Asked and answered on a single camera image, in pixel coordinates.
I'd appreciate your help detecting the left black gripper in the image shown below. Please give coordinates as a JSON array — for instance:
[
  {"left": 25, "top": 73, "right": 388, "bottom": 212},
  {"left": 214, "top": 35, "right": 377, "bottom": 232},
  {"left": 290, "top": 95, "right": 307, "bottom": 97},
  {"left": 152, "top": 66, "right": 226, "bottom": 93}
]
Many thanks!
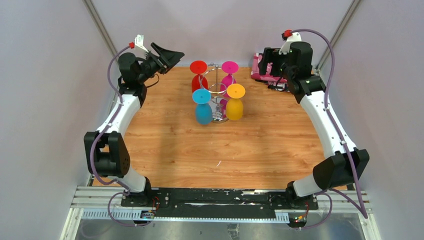
[{"left": 136, "top": 43, "right": 183, "bottom": 84}]

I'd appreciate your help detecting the red wine glass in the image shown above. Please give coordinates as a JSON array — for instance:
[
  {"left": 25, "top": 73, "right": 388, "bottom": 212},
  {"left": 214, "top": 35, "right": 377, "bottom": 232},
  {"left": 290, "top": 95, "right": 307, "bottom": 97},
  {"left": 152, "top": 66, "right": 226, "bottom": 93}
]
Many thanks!
[{"left": 189, "top": 60, "right": 209, "bottom": 93}]

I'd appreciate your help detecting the magenta wine glass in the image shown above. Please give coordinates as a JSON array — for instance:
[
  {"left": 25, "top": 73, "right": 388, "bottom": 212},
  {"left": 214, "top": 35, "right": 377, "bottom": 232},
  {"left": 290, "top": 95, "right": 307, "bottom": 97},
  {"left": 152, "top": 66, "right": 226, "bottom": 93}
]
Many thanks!
[{"left": 219, "top": 61, "right": 239, "bottom": 98}]

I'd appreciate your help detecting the chrome wine glass rack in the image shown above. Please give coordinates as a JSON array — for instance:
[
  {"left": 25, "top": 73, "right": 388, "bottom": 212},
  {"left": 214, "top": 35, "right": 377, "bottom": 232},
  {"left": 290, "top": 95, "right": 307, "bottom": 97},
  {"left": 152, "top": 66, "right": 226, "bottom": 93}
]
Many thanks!
[{"left": 201, "top": 63, "right": 230, "bottom": 124}]

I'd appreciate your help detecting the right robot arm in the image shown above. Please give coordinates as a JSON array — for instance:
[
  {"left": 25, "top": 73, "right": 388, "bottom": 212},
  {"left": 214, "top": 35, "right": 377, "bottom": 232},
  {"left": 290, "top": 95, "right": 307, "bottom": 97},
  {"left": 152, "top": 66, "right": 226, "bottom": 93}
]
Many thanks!
[{"left": 253, "top": 41, "right": 370, "bottom": 209}]

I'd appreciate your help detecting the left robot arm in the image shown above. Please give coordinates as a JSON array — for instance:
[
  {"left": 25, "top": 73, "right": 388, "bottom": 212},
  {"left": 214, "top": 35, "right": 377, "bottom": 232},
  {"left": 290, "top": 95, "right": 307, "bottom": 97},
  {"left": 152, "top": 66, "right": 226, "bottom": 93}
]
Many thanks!
[{"left": 83, "top": 42, "right": 185, "bottom": 207}]

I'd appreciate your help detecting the blue wine glass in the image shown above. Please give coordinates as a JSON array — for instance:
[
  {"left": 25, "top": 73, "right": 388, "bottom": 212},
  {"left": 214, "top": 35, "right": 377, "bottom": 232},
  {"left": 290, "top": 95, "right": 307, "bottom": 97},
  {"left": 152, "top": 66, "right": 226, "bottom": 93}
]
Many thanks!
[{"left": 192, "top": 88, "right": 213, "bottom": 125}]

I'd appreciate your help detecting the yellow wine glass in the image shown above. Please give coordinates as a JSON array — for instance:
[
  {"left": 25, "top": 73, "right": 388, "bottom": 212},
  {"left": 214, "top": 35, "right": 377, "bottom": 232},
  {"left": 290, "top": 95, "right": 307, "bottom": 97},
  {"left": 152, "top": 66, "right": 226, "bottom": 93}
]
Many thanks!
[{"left": 225, "top": 83, "right": 246, "bottom": 121}]

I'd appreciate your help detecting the pink camouflage cloth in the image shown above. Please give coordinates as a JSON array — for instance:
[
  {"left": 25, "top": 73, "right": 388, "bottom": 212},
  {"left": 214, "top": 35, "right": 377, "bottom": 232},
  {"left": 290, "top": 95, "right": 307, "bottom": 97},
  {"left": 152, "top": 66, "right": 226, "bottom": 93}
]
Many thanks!
[{"left": 250, "top": 52, "right": 292, "bottom": 92}]

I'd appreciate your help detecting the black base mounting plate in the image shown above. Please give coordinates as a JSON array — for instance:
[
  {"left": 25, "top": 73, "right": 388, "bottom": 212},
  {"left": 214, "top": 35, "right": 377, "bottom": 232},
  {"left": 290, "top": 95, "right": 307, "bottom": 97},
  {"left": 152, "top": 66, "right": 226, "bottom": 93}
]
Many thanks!
[{"left": 121, "top": 187, "right": 318, "bottom": 219}]

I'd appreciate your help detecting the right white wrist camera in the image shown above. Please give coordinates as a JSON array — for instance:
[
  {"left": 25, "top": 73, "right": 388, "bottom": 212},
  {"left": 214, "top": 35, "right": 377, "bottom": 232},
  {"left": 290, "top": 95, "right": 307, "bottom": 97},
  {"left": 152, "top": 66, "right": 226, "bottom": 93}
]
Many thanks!
[{"left": 278, "top": 31, "right": 302, "bottom": 55}]

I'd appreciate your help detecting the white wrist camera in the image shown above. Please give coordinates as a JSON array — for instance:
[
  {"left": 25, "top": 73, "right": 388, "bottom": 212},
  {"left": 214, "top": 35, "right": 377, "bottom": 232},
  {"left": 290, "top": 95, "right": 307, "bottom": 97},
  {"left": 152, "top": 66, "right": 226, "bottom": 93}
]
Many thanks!
[
  {"left": 278, "top": 31, "right": 302, "bottom": 55},
  {"left": 134, "top": 34, "right": 149, "bottom": 53}
]

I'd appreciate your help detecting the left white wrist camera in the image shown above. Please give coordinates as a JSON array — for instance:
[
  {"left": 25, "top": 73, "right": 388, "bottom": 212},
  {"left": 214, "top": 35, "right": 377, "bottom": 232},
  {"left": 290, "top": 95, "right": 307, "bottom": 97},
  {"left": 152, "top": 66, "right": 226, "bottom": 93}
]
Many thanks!
[{"left": 134, "top": 34, "right": 149, "bottom": 53}]

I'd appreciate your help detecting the aluminium frame rail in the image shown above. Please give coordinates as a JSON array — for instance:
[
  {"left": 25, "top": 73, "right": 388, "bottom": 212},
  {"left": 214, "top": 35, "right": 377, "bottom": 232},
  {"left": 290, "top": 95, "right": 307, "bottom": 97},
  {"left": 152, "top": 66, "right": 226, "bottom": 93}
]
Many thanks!
[{"left": 59, "top": 186, "right": 382, "bottom": 240}]

